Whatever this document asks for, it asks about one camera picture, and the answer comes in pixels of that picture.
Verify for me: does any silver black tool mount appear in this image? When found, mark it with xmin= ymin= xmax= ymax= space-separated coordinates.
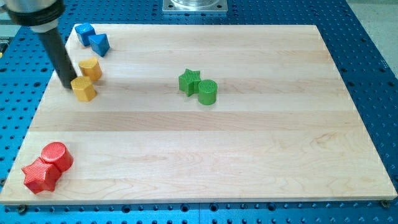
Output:
xmin=3 ymin=0 xmax=65 ymax=33

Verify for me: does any red cylinder block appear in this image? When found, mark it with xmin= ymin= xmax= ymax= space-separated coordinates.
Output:
xmin=40 ymin=142 xmax=73 ymax=172

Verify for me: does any yellow heart block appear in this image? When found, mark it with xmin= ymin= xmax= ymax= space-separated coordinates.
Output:
xmin=78 ymin=57 xmax=102 ymax=81

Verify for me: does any blue cube block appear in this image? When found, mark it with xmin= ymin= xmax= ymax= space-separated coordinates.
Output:
xmin=75 ymin=23 xmax=96 ymax=47

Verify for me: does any light wooden board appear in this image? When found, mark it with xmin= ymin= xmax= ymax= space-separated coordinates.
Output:
xmin=1 ymin=24 xmax=397 ymax=205

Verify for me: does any green star block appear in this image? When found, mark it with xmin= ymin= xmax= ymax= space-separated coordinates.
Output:
xmin=178 ymin=68 xmax=201 ymax=96

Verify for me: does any red star block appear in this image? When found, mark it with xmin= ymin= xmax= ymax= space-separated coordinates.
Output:
xmin=21 ymin=157 xmax=62 ymax=194

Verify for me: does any yellow hexagon block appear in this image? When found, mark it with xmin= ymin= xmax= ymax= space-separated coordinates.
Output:
xmin=70 ymin=76 xmax=96 ymax=102

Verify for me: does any green cylinder block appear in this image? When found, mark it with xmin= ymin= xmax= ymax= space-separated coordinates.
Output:
xmin=198 ymin=80 xmax=218 ymax=105

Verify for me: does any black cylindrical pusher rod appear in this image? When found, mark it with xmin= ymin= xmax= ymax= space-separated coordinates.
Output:
xmin=37 ymin=28 xmax=77 ymax=89

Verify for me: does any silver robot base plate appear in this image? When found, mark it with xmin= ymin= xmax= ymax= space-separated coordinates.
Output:
xmin=162 ymin=0 xmax=228 ymax=12

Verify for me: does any blue perforated metal table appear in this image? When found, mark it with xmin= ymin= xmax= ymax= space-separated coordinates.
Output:
xmin=1 ymin=0 xmax=397 ymax=223

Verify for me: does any blue triangle block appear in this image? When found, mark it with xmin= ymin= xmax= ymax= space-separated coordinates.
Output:
xmin=88 ymin=34 xmax=110 ymax=57

